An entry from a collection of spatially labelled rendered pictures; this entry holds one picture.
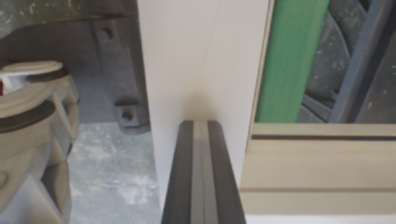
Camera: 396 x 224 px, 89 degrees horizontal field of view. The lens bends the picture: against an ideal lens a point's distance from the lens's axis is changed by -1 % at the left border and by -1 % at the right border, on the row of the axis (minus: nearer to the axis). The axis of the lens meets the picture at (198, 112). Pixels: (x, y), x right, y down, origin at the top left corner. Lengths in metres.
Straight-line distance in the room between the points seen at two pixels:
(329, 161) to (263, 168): 0.06
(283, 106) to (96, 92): 0.91
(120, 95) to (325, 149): 0.85
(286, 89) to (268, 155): 0.05
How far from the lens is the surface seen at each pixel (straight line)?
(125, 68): 0.90
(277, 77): 0.16
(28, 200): 0.42
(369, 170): 0.20
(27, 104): 0.57
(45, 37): 1.04
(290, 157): 0.18
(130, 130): 1.02
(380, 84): 0.61
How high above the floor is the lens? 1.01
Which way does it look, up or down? 62 degrees down
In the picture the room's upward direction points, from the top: 180 degrees clockwise
